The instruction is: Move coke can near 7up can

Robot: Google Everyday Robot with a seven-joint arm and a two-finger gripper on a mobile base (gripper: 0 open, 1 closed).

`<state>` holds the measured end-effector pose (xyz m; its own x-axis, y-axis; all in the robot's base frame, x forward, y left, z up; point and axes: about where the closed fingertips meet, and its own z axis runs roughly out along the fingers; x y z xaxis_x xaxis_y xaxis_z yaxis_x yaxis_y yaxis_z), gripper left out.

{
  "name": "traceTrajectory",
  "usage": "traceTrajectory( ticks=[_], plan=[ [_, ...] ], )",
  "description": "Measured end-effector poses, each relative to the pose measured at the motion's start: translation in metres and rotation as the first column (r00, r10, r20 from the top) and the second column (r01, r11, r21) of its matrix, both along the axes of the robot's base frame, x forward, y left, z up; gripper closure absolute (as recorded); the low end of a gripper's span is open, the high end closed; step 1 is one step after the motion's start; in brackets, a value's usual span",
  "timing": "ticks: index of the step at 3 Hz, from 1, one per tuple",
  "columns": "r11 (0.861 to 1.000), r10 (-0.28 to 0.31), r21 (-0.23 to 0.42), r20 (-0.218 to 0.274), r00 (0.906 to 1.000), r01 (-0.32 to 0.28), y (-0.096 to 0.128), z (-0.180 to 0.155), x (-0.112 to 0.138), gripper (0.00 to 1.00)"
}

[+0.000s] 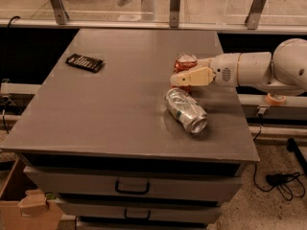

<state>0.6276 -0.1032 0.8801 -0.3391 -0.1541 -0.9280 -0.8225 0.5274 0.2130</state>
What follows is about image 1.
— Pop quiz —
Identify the middle metal rail bracket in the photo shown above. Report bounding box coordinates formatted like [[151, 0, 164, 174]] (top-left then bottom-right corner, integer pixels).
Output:
[[169, 0, 180, 28]]

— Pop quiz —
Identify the silver crushed 7up can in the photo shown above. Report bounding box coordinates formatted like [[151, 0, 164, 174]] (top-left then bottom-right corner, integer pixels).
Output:
[[165, 87, 207, 134]]

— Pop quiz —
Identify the grey drawer cabinet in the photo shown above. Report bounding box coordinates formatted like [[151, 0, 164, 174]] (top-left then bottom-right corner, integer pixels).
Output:
[[2, 29, 259, 230]]

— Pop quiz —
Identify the black cable on left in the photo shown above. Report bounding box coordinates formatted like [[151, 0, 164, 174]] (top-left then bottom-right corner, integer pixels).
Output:
[[0, 15, 22, 135]]

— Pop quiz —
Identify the right metal rail bracket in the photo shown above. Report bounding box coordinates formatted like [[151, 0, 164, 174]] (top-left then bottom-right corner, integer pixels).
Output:
[[245, 0, 267, 30]]

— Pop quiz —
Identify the black power adapter with cable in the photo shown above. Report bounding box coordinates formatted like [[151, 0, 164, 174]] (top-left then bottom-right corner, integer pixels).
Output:
[[252, 166, 306, 201]]

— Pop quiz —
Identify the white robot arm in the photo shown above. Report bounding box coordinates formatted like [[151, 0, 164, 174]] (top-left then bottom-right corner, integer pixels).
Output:
[[170, 38, 307, 96]]

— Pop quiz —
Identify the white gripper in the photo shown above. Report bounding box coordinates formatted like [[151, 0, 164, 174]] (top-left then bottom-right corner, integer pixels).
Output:
[[170, 53, 240, 87]]

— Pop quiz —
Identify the black drawer handle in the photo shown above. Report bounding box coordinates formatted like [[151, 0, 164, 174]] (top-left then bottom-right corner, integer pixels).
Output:
[[124, 209, 152, 220], [114, 181, 151, 196]]

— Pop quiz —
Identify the red coke can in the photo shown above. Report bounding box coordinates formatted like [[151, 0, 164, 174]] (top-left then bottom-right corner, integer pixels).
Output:
[[173, 52, 199, 93]]

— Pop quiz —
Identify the left metal rail bracket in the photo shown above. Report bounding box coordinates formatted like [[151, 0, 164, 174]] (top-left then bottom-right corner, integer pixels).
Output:
[[50, 0, 69, 25]]

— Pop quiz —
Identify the brown cardboard box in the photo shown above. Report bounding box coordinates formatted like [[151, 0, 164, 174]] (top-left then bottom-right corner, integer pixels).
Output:
[[0, 158, 65, 230]]

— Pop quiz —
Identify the metal rail bracket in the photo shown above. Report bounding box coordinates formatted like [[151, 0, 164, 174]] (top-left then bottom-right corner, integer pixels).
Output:
[[245, 0, 267, 30], [169, 0, 180, 28], [50, 0, 69, 25]]

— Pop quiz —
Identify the black snack bar packet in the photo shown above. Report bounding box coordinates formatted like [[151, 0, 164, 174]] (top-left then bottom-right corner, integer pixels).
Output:
[[65, 54, 104, 73]]

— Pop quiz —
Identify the black top drawer handle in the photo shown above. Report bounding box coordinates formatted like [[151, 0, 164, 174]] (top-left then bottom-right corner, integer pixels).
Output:
[[114, 181, 151, 196]]

